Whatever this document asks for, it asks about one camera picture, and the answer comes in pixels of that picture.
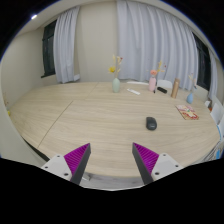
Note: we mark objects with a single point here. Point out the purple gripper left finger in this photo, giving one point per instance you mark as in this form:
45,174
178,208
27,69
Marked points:
71,166

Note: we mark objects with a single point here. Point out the white chair right side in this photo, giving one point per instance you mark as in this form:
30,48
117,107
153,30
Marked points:
217,113

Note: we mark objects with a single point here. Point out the centre white curtain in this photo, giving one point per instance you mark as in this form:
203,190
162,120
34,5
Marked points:
150,38

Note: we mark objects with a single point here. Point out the white curtain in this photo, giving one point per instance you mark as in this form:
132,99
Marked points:
64,45
150,38

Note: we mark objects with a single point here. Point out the blue vase with flowers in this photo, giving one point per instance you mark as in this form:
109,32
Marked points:
190,97

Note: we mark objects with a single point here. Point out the white chair back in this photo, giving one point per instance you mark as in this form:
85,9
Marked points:
164,84

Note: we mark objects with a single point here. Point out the colourful booklet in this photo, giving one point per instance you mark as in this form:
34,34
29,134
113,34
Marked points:
187,112

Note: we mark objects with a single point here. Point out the right dark window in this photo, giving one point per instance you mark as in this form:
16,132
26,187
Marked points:
204,64

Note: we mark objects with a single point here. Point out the green vase with flowers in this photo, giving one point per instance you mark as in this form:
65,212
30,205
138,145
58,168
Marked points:
115,69

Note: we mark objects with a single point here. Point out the left dark window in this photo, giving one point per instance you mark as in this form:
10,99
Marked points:
47,49

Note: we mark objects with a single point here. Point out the white chair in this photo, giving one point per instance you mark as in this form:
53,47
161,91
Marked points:
164,84
217,113

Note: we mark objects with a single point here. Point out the black computer mouse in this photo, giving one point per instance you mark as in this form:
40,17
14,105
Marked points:
151,123

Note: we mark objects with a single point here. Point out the white remote control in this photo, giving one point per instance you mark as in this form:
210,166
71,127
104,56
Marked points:
133,91

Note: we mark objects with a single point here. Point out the left white curtain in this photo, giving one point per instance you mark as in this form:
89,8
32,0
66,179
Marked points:
64,45

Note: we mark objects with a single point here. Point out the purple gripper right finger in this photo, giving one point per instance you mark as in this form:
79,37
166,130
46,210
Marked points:
153,166

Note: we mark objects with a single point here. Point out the dark window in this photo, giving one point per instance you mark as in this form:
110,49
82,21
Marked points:
47,49
204,64

